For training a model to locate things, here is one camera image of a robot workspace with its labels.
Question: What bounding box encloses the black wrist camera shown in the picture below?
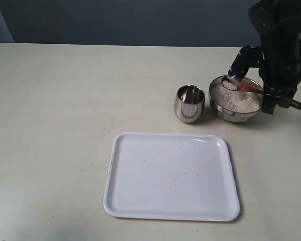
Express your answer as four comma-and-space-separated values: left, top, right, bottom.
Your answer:
226, 46, 263, 85

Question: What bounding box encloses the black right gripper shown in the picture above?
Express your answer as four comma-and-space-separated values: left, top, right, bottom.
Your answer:
248, 1, 301, 114

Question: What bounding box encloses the white rectangular tray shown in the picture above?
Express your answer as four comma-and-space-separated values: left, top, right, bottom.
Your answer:
103, 132, 240, 222

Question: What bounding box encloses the steel bowl with rice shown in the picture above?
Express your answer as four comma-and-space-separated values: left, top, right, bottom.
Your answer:
208, 76, 262, 123

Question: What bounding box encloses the brown wooden spoon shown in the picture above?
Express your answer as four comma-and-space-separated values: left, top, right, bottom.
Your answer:
221, 77, 263, 94

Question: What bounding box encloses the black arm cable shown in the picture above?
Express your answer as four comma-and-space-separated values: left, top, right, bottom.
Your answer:
275, 14, 301, 27

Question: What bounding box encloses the stainless steel cup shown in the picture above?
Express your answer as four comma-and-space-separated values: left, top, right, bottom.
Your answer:
174, 85, 205, 124

